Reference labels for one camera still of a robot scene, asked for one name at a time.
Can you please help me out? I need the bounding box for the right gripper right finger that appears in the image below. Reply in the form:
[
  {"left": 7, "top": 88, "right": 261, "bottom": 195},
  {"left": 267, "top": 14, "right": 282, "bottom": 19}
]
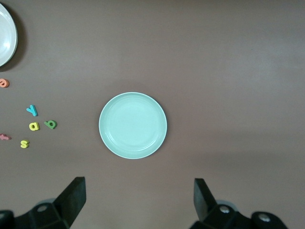
[{"left": 190, "top": 177, "right": 289, "bottom": 229}]

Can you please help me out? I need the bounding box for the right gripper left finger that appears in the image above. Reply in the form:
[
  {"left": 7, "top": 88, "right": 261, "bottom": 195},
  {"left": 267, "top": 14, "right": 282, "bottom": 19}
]
[{"left": 0, "top": 176, "right": 86, "bottom": 229}]

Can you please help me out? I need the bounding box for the green foam letter b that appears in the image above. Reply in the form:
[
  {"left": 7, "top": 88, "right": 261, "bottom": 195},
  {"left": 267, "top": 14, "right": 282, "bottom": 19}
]
[{"left": 44, "top": 120, "right": 58, "bottom": 130}]

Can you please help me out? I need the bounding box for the teal foam letter y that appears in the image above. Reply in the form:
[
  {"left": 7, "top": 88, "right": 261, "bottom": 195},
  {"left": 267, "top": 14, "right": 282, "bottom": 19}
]
[{"left": 26, "top": 104, "right": 38, "bottom": 117}]

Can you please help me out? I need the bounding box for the green plate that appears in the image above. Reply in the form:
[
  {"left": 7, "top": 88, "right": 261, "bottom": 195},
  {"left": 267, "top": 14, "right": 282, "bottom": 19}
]
[{"left": 98, "top": 92, "right": 168, "bottom": 160}]

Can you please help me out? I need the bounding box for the beige plate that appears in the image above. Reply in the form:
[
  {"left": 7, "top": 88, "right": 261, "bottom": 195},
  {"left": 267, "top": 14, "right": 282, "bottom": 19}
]
[{"left": 0, "top": 2, "right": 19, "bottom": 67}]

